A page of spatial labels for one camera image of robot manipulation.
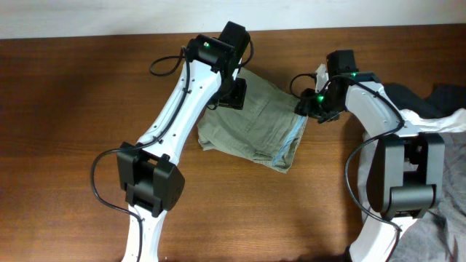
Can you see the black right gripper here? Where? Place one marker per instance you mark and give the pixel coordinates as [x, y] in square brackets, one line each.
[303, 108]

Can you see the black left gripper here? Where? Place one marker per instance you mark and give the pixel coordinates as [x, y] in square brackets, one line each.
[233, 96]

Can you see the khaki shorts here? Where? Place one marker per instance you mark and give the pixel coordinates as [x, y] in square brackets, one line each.
[266, 131]

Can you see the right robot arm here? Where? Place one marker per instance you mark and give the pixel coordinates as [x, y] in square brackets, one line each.
[405, 176]

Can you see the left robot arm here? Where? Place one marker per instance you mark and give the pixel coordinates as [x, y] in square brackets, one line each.
[148, 171]

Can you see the dark green garment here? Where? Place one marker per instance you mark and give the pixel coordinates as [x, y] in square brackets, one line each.
[443, 101]

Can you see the white garment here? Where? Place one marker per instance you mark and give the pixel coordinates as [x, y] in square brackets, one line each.
[453, 123]

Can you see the grey garment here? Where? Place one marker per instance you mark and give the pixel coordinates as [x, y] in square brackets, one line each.
[440, 234]

